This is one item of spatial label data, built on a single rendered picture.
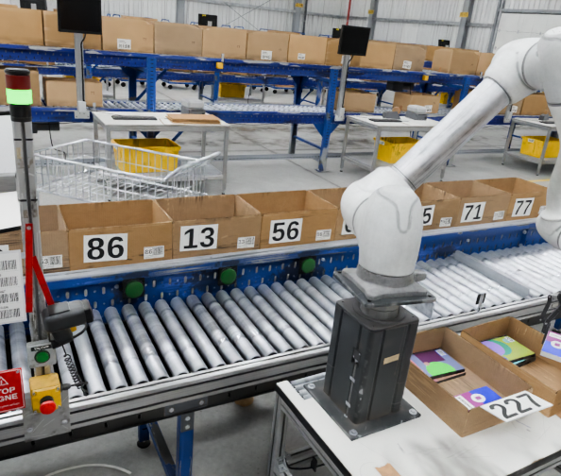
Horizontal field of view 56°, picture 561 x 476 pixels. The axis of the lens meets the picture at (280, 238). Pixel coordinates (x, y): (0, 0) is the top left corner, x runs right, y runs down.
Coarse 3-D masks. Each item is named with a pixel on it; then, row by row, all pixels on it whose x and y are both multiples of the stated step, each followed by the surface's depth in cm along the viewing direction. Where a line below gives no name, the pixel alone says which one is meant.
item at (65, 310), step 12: (84, 300) 140; (48, 312) 134; (60, 312) 133; (72, 312) 134; (84, 312) 136; (48, 324) 132; (60, 324) 134; (72, 324) 135; (60, 336) 137; (72, 336) 139
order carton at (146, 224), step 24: (72, 216) 220; (96, 216) 225; (120, 216) 229; (144, 216) 235; (168, 216) 215; (72, 240) 194; (144, 240) 208; (168, 240) 212; (72, 264) 198; (96, 264) 202; (120, 264) 207
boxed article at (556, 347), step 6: (552, 336) 178; (558, 336) 178; (546, 342) 174; (552, 342) 174; (558, 342) 174; (546, 348) 170; (552, 348) 170; (558, 348) 170; (540, 354) 169; (546, 354) 168; (552, 354) 167; (558, 354) 167; (558, 360) 166
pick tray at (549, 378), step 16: (496, 320) 202; (512, 320) 205; (464, 336) 191; (480, 336) 200; (496, 336) 206; (512, 336) 206; (528, 336) 200; (496, 352) 180; (512, 368) 175; (528, 368) 189; (544, 368) 190; (560, 368) 190; (544, 384) 166; (560, 384) 182; (560, 400) 166
